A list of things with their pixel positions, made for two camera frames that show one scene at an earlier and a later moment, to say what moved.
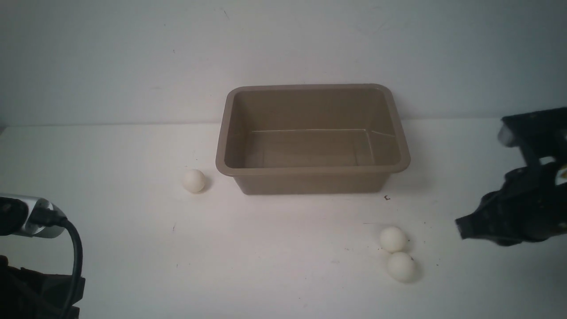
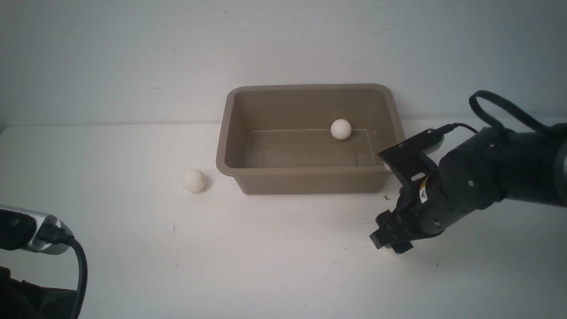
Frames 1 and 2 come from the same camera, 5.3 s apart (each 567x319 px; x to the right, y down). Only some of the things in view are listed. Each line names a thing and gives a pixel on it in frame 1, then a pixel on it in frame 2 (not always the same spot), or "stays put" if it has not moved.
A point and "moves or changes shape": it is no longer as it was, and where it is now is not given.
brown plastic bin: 311,138 stays put
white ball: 393,239 moves or changes shape
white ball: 193,180 stays put
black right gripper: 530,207 → 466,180
